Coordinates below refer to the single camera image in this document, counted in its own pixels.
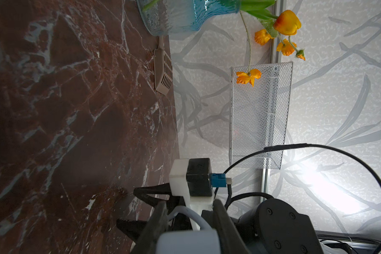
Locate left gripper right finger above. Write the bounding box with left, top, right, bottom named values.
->
left=213, top=200, right=250, bottom=254

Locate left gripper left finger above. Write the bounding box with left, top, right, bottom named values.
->
left=131, top=201, right=168, bottom=254

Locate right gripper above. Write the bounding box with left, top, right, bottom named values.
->
left=115, top=182, right=242, bottom=243

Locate grey white power strip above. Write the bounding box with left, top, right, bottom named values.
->
left=156, top=229, right=221, bottom=254

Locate grey cord of white strip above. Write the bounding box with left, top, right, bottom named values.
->
left=166, top=205, right=213, bottom=231

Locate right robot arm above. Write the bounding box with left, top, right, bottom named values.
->
left=116, top=158, right=348, bottom=254

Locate brown slotted plastic scoop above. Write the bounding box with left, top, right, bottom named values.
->
left=154, top=37, right=173, bottom=95

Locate blue glass vase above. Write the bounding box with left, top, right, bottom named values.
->
left=137, top=0, right=241, bottom=37

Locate artificial flower bouquet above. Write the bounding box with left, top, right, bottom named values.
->
left=141, top=0, right=306, bottom=87

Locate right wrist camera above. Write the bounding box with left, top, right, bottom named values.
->
left=169, top=158, right=233, bottom=231

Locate white wire mesh basket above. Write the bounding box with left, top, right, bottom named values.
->
left=229, top=62, right=293, bottom=169

